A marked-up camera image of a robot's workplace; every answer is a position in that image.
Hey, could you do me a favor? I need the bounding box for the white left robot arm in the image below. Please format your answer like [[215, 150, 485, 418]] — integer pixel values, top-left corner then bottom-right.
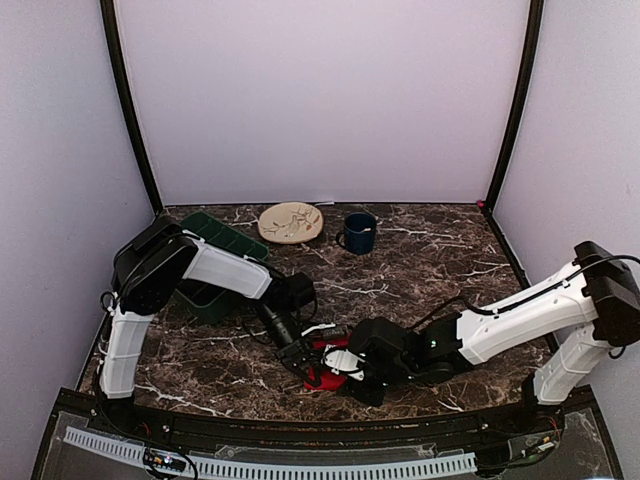
[[98, 216, 316, 436]]

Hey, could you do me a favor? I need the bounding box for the black right frame post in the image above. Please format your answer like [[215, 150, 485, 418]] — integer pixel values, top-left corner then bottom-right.
[[483, 0, 545, 216]]

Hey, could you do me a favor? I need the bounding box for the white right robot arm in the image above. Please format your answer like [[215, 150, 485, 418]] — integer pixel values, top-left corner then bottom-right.
[[345, 241, 639, 434]]

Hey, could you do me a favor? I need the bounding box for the beige floral ceramic plate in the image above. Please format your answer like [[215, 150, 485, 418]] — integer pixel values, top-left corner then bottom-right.
[[258, 202, 324, 245]]

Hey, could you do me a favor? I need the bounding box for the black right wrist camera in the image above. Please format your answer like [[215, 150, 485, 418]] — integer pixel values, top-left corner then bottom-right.
[[321, 317, 407, 381]]

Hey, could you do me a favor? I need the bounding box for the dark blue mug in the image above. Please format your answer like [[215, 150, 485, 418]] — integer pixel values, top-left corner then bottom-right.
[[335, 212, 377, 255]]

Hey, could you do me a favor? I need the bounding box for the green divided plastic tray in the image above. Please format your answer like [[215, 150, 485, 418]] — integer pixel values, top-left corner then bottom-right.
[[175, 212, 269, 325]]

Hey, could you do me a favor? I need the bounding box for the black frame post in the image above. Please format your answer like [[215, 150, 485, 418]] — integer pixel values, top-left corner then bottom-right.
[[483, 0, 545, 216], [99, 0, 164, 216]]

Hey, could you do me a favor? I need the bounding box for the white slotted cable duct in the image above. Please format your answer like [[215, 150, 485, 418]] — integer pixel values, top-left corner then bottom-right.
[[63, 427, 477, 479]]

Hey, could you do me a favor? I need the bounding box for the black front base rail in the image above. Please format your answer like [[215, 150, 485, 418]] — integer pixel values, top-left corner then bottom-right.
[[53, 387, 595, 451]]

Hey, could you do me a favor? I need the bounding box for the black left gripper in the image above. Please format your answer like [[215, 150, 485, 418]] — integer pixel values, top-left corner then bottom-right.
[[253, 302, 321, 386]]

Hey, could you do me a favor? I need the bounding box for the black left frame post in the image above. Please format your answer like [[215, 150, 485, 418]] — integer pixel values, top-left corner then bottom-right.
[[99, 0, 164, 216]]

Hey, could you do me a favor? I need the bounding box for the red santa sock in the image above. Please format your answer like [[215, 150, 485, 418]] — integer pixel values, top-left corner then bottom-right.
[[304, 337, 348, 391]]

